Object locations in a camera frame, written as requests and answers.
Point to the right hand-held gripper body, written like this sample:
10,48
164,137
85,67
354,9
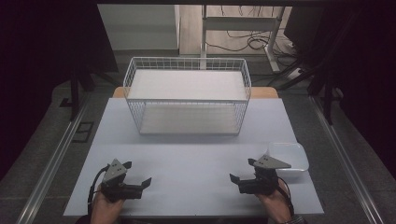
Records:
264,181

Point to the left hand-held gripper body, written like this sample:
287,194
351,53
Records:
114,171

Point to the person's right hand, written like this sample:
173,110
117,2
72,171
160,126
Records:
274,201

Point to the person's left hand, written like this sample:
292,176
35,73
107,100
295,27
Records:
105,209

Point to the wooden board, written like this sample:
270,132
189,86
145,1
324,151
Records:
264,92

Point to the black metal stand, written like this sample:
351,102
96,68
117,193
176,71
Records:
74,93
327,99

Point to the white power strip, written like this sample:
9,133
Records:
294,73

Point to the black curtain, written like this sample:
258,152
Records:
367,77
37,62

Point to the white cabinet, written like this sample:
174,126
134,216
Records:
140,28

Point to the black floor bracket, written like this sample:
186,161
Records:
82,132

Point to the metal floor rail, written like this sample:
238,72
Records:
53,161
345,161

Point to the white desk frame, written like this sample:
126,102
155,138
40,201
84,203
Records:
239,23

